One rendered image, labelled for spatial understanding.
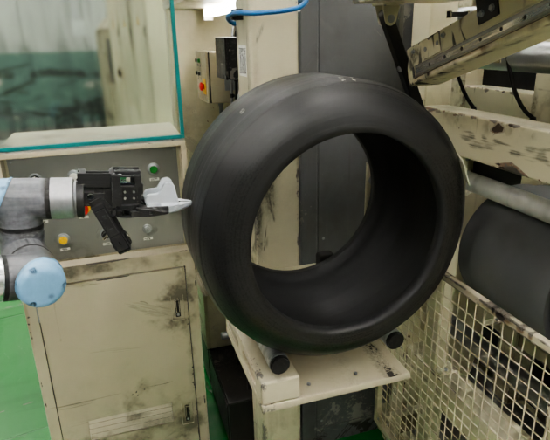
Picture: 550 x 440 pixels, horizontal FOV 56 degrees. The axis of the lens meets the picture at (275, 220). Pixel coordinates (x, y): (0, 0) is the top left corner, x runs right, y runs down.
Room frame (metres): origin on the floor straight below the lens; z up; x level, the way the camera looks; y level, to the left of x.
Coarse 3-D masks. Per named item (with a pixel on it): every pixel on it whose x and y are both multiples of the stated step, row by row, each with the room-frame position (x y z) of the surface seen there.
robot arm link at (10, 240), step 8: (0, 232) 0.85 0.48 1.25; (8, 232) 0.85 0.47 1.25; (16, 232) 0.85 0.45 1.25; (24, 232) 0.85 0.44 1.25; (32, 232) 0.86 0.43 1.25; (40, 232) 0.88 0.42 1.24; (0, 240) 0.85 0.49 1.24; (8, 240) 0.84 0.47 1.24; (16, 240) 0.84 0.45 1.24; (24, 240) 0.84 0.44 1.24; (32, 240) 0.84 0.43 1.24; (40, 240) 0.87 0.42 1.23; (0, 248) 0.86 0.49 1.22; (8, 248) 0.83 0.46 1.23; (16, 248) 0.81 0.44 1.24
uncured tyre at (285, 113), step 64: (256, 128) 0.92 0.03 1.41; (320, 128) 0.92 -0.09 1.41; (384, 128) 0.96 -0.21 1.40; (192, 192) 0.98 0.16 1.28; (256, 192) 0.89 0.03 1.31; (384, 192) 1.28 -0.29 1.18; (448, 192) 1.01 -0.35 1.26; (192, 256) 0.99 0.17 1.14; (384, 256) 1.24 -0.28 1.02; (448, 256) 1.01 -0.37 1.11; (256, 320) 0.89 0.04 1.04; (320, 320) 1.10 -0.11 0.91; (384, 320) 0.97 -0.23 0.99
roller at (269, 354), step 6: (264, 348) 0.99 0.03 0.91; (270, 348) 0.97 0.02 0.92; (264, 354) 0.98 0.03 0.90; (270, 354) 0.96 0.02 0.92; (276, 354) 0.95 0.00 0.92; (282, 354) 0.95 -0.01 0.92; (270, 360) 0.94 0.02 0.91; (276, 360) 0.94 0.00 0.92; (282, 360) 0.94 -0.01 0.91; (288, 360) 0.95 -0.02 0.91; (270, 366) 0.94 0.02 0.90; (276, 366) 0.94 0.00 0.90; (282, 366) 0.94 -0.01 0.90; (288, 366) 0.94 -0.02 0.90; (276, 372) 0.93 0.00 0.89; (282, 372) 0.94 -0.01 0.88
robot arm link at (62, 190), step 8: (56, 184) 0.89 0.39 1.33; (64, 184) 0.89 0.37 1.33; (72, 184) 0.90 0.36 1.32; (56, 192) 0.87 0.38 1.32; (64, 192) 0.88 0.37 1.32; (72, 192) 0.88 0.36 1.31; (56, 200) 0.87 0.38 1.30; (64, 200) 0.87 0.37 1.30; (72, 200) 0.88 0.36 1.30; (56, 208) 0.87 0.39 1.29; (64, 208) 0.87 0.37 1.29; (72, 208) 0.88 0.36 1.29; (56, 216) 0.88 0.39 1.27; (64, 216) 0.88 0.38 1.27; (72, 216) 0.89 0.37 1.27
